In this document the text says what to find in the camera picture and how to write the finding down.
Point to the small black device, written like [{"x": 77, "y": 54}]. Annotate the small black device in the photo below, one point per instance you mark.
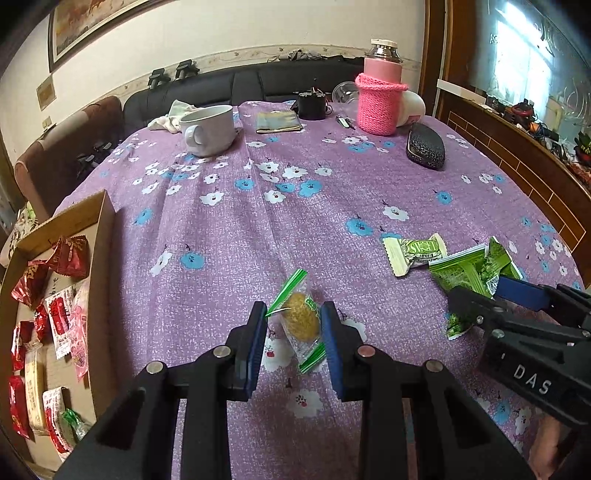
[{"x": 311, "y": 106}]

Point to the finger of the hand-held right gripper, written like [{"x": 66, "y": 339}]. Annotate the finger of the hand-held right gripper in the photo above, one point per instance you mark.
[
  {"x": 521, "y": 290},
  {"x": 475, "y": 307}
]

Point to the white and green candy packet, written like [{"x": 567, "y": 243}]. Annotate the white and green candy packet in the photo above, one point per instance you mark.
[{"x": 413, "y": 251}]

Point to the wooden cabinet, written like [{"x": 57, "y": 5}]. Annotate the wooden cabinet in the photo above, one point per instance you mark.
[{"x": 508, "y": 161}]

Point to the yellow biscuit packet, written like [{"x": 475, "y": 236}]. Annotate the yellow biscuit packet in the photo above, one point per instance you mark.
[{"x": 33, "y": 392}]

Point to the black speckled glasses case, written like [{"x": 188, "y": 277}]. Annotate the black speckled glasses case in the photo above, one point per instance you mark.
[{"x": 425, "y": 145}]

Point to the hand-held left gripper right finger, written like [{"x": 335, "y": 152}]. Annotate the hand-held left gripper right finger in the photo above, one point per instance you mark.
[{"x": 332, "y": 350}]

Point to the grey clothes on sofa back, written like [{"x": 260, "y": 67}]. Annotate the grey clothes on sofa back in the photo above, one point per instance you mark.
[{"x": 304, "y": 55}]

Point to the clutter on cabinet shelf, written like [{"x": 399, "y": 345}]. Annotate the clutter on cabinet shelf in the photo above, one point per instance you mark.
[{"x": 545, "y": 129}]

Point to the brown cardboard box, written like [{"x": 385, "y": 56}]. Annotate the brown cardboard box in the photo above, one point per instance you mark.
[{"x": 104, "y": 240}]

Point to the person's right hand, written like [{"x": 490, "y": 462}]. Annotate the person's right hand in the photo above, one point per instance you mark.
[{"x": 549, "y": 445}]

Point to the white ceramic mug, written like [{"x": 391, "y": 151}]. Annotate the white ceramic mug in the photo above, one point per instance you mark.
[{"x": 210, "y": 131}]

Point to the large green snack packet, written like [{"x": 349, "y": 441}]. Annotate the large green snack packet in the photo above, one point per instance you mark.
[
  {"x": 503, "y": 258},
  {"x": 461, "y": 270}
]

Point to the white rounded case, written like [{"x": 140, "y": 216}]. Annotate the white rounded case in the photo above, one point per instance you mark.
[{"x": 413, "y": 108}]

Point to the framed wall painting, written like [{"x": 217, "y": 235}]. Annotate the framed wall painting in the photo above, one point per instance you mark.
[{"x": 92, "y": 27}]

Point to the glass bowl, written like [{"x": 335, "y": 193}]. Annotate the glass bowl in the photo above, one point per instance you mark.
[{"x": 345, "y": 92}]

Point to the pile of assorted snack packets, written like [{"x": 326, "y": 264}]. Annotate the pile of assorted snack packets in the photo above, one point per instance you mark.
[{"x": 60, "y": 318}]

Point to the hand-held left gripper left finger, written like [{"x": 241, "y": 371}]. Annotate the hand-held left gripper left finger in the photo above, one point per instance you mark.
[{"x": 256, "y": 346}]

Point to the black object on sofa back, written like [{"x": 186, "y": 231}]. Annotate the black object on sofa back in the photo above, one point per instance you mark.
[
  {"x": 187, "y": 69},
  {"x": 159, "y": 78}
]

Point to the patterned bag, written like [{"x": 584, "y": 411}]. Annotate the patterned bag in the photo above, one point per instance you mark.
[{"x": 18, "y": 230}]

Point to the pink snack packet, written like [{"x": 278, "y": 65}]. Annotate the pink snack packet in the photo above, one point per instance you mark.
[{"x": 81, "y": 323}]

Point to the pink bottle with knit sleeve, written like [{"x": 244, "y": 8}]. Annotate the pink bottle with knit sleeve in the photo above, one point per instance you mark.
[{"x": 378, "y": 101}]

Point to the white crumpled cloth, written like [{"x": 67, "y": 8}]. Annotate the white crumpled cloth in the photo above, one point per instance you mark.
[{"x": 168, "y": 117}]

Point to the small wall plaque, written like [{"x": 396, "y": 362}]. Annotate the small wall plaque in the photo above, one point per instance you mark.
[{"x": 46, "y": 93}]

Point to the purple floral tablecloth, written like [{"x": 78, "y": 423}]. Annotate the purple floral tablecloth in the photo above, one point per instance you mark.
[{"x": 277, "y": 221}]

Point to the brown armchair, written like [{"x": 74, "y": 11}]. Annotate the brown armchair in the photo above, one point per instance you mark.
[{"x": 51, "y": 152}]

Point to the clear green-striped snack packet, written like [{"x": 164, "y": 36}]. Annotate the clear green-striped snack packet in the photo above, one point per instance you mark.
[{"x": 300, "y": 318}]

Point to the black items on armchair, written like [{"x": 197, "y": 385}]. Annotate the black items on armchair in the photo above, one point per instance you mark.
[{"x": 92, "y": 157}]

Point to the small black metal clipper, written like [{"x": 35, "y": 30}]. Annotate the small black metal clipper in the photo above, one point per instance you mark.
[{"x": 345, "y": 122}]

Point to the wall switch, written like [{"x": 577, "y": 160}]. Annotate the wall switch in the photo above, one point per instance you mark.
[{"x": 46, "y": 123}]

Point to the black leather sofa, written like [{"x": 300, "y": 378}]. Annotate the black leather sofa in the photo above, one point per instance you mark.
[{"x": 207, "y": 87}]

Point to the wall mirror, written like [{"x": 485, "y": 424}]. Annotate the wall mirror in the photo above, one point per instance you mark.
[{"x": 531, "y": 46}]

